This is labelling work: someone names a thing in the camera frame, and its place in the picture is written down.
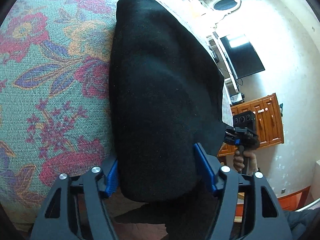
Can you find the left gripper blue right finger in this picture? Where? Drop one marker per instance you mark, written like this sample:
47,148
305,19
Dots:
262,217

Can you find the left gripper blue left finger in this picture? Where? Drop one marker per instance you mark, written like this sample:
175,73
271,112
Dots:
74,207

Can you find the black pants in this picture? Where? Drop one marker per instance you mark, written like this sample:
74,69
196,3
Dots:
165,95

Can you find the dark sleeved right forearm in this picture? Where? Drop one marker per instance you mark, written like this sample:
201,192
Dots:
304,224

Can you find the person's right hand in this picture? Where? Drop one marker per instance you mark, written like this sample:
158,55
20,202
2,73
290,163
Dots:
238,161

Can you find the orange wooden cabinet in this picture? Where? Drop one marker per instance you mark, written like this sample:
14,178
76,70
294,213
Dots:
268,119

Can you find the black flat television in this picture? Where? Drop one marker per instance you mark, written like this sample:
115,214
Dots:
243,57

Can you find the floral bedspread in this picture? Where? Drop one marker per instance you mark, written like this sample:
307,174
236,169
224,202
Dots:
55,111

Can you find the white tv stand shelf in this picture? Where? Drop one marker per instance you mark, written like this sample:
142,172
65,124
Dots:
224,64

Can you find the white oval mirror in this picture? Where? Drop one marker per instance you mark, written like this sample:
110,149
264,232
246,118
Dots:
217,10

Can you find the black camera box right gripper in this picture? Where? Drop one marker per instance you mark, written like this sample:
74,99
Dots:
245,120

